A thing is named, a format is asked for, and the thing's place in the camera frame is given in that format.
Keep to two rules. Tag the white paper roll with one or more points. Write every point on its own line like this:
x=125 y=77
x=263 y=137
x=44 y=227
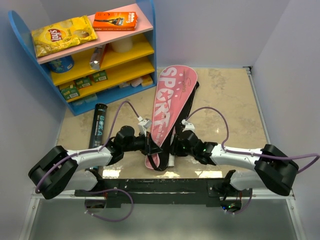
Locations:
x=122 y=45

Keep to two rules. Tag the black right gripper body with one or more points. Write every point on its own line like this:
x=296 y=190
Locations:
x=179 y=149

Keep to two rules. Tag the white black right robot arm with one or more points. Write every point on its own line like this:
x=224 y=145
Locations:
x=266 y=167

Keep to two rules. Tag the black BOKA shuttlecock tube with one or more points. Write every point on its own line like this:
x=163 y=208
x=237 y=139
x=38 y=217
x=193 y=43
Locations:
x=98 y=123

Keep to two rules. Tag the yellow Lays chips bag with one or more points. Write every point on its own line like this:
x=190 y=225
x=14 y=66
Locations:
x=62 y=35

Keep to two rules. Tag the blue round snack can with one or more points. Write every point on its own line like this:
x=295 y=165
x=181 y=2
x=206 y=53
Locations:
x=61 y=65

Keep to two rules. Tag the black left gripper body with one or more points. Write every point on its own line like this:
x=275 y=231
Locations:
x=145 y=144

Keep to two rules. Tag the silver orange foil box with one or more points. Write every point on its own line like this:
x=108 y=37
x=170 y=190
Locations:
x=97 y=57

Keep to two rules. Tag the pink SPORT racket bag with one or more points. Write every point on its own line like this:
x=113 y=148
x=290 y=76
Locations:
x=175 y=90

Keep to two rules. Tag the green gum box left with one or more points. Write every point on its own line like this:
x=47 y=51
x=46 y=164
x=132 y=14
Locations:
x=69 y=91

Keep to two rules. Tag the blue wooden shelf unit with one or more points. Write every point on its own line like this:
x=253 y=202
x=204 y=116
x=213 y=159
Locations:
x=84 y=60

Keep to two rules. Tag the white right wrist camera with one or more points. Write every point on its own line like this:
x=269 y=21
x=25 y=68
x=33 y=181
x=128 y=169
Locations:
x=187 y=126

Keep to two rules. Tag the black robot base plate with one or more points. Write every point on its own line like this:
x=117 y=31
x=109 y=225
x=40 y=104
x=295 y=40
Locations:
x=166 y=191

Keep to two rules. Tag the green gum box middle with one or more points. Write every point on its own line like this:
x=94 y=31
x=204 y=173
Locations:
x=83 y=82

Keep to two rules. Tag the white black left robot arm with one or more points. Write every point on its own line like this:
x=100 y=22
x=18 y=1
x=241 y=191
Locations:
x=62 y=169

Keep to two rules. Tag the pink badminton racket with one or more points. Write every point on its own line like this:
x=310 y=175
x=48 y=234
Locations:
x=171 y=161

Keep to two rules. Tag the green gum box right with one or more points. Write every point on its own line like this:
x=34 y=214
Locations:
x=99 y=76

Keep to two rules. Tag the orange Gillette razor box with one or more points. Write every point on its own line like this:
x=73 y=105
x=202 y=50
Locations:
x=115 y=21

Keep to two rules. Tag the green gum box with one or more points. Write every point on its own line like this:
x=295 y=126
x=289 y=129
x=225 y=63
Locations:
x=83 y=82
x=69 y=91
x=99 y=76

